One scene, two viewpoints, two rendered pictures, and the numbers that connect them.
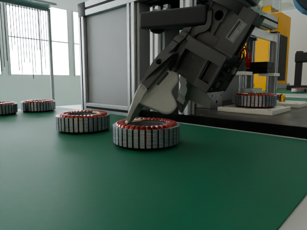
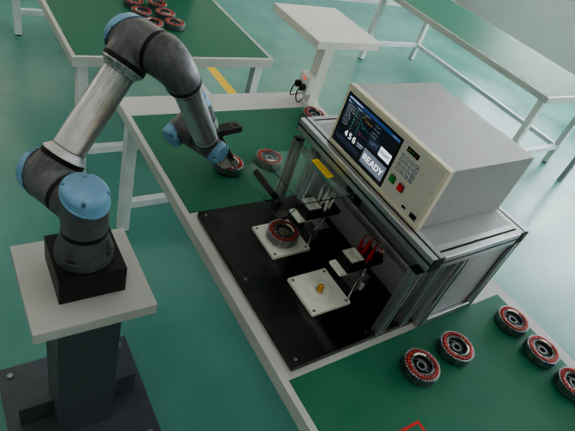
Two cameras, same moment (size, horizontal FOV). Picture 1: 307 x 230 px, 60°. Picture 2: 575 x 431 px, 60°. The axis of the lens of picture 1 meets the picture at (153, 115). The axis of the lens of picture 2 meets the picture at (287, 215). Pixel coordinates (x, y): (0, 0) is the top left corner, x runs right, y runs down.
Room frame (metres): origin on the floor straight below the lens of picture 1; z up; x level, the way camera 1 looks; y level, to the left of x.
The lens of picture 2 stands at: (0.81, -1.57, 1.91)
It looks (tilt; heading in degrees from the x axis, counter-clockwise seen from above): 39 degrees down; 93
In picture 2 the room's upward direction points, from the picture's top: 20 degrees clockwise
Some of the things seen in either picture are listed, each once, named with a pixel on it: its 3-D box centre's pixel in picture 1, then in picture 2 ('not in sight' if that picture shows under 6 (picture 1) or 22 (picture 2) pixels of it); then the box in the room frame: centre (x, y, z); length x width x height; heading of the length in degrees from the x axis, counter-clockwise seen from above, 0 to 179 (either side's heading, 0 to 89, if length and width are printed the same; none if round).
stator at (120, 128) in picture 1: (146, 132); (228, 164); (0.44, 0.01, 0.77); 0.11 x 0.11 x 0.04
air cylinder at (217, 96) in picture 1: (209, 98); (316, 227); (0.85, -0.18, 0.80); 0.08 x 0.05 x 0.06; 138
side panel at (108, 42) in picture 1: (107, 63); not in sight; (0.87, 0.15, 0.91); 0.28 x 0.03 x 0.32; 48
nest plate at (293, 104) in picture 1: (281, 103); (318, 291); (0.93, -0.45, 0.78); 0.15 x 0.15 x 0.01; 48
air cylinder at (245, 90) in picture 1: (242, 95); (355, 276); (1.03, -0.34, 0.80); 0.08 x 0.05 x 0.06; 138
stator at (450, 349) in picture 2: not in sight; (455, 348); (1.39, -0.44, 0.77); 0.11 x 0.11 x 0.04
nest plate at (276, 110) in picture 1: (254, 108); (281, 239); (0.75, -0.29, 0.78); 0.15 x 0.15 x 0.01; 48
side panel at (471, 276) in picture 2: not in sight; (465, 281); (1.35, -0.29, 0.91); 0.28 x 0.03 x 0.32; 48
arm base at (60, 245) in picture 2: not in sight; (84, 239); (0.28, -0.72, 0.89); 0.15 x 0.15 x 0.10
